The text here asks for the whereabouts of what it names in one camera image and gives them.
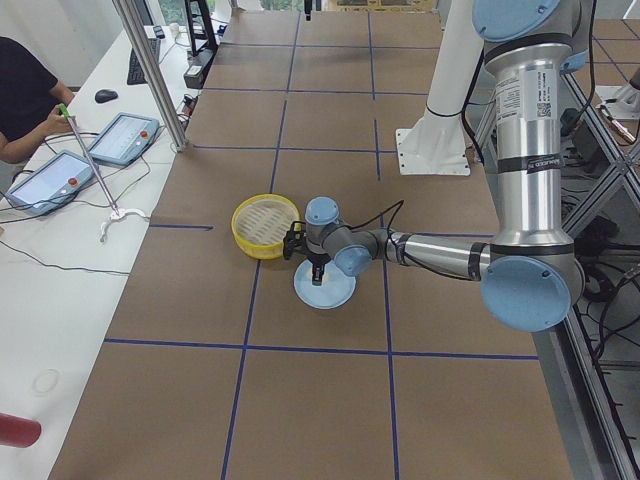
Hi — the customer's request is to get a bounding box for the red cylinder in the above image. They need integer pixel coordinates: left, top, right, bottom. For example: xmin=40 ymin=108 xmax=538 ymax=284
xmin=0 ymin=413 xmax=42 ymax=448

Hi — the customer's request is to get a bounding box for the aluminium frame post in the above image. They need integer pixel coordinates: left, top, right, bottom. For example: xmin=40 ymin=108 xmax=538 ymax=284
xmin=112 ymin=0 xmax=188 ymax=152

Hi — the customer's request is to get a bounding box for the light blue plate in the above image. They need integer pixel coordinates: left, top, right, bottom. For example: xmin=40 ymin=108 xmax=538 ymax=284
xmin=293 ymin=260 xmax=356 ymax=309

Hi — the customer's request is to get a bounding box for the near teach pendant tablet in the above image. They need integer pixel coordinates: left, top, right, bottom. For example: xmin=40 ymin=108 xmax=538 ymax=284
xmin=6 ymin=150 xmax=94 ymax=215

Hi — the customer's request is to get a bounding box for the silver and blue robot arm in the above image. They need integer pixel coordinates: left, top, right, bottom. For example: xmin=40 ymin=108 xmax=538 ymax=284
xmin=285 ymin=1 xmax=596 ymax=332

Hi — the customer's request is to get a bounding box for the teach pendant tablet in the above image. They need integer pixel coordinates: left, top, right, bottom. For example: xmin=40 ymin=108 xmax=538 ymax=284
xmin=6 ymin=150 xmax=94 ymax=215
xmin=88 ymin=112 xmax=160 ymax=166

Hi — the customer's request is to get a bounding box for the black keyboard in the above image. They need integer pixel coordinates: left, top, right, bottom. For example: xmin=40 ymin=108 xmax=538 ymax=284
xmin=126 ymin=37 xmax=162 ymax=86

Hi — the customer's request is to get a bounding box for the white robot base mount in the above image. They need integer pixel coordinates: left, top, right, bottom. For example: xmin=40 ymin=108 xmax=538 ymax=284
xmin=396 ymin=1 xmax=483 ymax=176

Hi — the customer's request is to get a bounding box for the far teach pendant tablet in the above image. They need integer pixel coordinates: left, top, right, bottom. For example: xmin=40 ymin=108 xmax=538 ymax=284
xmin=88 ymin=112 xmax=160 ymax=166

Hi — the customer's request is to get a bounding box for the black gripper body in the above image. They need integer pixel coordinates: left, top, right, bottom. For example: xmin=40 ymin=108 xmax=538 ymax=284
xmin=307 ymin=252 xmax=328 ymax=265

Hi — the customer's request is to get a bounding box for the silver reacher grabber stick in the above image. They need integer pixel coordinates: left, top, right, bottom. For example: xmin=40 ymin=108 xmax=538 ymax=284
xmin=58 ymin=103 xmax=150 ymax=243

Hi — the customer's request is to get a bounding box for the black computer mouse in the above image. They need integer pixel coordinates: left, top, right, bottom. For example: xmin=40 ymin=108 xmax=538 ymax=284
xmin=94 ymin=89 xmax=119 ymax=104

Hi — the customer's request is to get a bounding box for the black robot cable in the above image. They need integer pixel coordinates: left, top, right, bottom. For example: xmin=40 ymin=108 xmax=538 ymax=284
xmin=346 ymin=199 xmax=406 ymax=232

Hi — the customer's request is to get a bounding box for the person in black shirt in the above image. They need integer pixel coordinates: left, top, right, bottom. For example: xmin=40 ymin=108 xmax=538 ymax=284
xmin=1 ymin=37 xmax=74 ymax=164

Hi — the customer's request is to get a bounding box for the black power box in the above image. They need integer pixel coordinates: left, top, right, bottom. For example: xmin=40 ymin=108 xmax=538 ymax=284
xmin=183 ymin=49 xmax=215 ymax=90

